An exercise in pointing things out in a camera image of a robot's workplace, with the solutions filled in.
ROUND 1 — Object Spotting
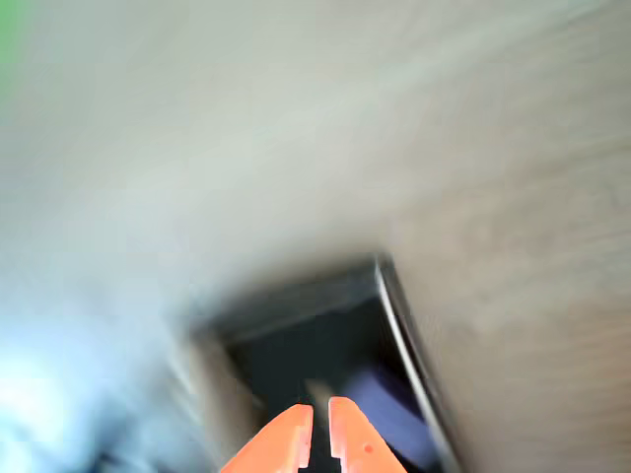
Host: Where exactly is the flat purple foam block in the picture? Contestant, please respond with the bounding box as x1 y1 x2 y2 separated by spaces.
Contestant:
344 369 433 472

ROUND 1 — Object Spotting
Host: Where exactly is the black cardboard box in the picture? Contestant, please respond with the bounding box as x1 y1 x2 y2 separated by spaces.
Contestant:
170 249 467 473

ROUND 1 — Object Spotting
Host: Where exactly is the lime green sheet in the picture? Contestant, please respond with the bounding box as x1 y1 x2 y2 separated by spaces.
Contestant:
0 0 35 114

